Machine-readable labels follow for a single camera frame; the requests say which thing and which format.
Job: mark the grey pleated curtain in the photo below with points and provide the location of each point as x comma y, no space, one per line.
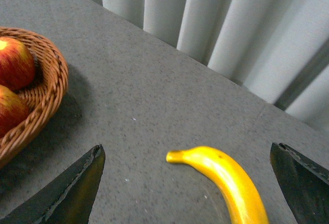
277,49

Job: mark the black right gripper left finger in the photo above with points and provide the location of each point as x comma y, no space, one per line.
69,198

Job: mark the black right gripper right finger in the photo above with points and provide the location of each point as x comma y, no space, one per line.
303,182

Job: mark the brown wicker basket left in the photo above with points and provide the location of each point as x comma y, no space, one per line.
43,96

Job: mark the red apple middle basket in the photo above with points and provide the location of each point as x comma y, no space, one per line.
13,110

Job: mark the red apple far basket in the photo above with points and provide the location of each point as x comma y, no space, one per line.
17,64

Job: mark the yellow banana left table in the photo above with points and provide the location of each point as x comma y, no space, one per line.
241,196

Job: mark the red apple basket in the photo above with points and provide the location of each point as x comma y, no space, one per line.
17,64
13,110

